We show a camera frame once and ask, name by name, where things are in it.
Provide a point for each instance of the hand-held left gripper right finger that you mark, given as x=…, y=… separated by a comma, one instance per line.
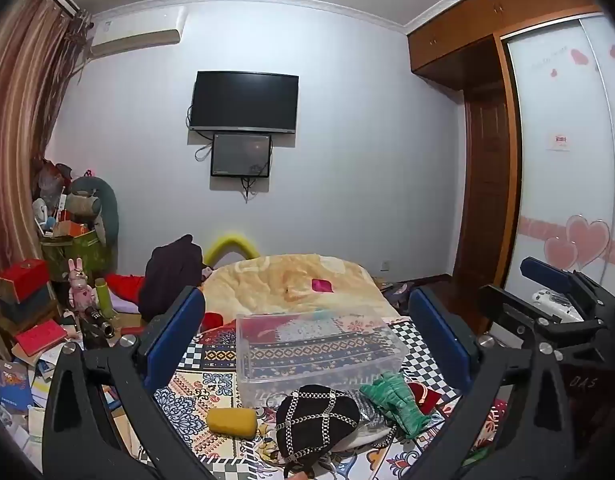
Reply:
x=437, y=330

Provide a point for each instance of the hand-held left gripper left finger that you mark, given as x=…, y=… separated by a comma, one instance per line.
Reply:
x=180, y=330

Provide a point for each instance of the wooden wardrobe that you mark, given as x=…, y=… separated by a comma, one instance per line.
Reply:
x=467, y=15

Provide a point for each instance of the dark flat box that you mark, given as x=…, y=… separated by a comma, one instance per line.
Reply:
x=29, y=310

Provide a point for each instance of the yellow foam tube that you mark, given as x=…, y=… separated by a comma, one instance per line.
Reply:
x=230, y=242

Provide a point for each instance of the green plush glove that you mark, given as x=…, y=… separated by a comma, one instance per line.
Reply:
x=400, y=402

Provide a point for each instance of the striped brown curtain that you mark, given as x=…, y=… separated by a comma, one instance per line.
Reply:
x=22, y=110

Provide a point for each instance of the yellow sponge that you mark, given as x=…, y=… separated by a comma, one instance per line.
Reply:
x=232, y=423

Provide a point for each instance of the dark jacket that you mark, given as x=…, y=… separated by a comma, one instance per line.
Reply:
x=170, y=275

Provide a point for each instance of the grey plush snake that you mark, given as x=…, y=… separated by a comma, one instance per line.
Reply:
x=107, y=210

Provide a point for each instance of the white plastic device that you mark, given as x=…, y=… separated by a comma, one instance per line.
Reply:
x=555, y=302

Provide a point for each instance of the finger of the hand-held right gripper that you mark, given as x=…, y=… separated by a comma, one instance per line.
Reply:
x=512, y=305
x=545, y=272

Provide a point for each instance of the small pink packet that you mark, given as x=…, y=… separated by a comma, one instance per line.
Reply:
x=322, y=286

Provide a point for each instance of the green gift bag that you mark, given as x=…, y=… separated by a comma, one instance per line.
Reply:
x=84, y=255

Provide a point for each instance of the white sliding door with hearts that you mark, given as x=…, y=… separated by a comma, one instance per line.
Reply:
x=562, y=200

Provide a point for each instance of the yellow fleece blanket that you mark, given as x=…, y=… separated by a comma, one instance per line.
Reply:
x=267, y=285

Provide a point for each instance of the red box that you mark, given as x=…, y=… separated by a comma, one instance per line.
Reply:
x=23, y=280

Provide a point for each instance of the red cloth pouch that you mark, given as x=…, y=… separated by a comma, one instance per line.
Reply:
x=425, y=394

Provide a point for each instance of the silver foil bag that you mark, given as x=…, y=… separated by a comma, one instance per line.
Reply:
x=373, y=425

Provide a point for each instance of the green bottle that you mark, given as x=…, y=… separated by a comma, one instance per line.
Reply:
x=106, y=300

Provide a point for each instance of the red book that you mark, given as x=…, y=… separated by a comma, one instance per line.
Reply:
x=39, y=337

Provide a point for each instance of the patterned bed sheet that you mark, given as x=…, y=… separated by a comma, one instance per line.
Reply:
x=197, y=395

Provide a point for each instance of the clear plastic storage box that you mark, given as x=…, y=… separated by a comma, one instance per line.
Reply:
x=312, y=350

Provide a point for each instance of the pile of papers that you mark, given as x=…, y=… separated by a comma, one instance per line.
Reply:
x=42, y=370

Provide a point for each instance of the blue book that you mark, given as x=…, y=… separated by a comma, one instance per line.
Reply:
x=14, y=385

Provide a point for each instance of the purple bag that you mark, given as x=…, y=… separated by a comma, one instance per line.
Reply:
x=401, y=296

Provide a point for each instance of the white air conditioner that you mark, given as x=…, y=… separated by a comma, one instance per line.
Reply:
x=137, y=35

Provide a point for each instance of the pink rabbit toy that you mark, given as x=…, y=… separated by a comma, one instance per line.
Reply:
x=79, y=287

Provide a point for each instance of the red pillow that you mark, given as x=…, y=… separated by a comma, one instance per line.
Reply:
x=127, y=287

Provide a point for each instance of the black wall television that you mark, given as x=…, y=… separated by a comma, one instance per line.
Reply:
x=242, y=102

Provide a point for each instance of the brown wooden door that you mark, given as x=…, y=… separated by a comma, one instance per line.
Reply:
x=485, y=185

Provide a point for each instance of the red and white sticker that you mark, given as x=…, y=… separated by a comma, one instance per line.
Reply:
x=558, y=141

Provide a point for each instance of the small black monitor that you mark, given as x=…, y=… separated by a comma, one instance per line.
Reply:
x=240, y=155

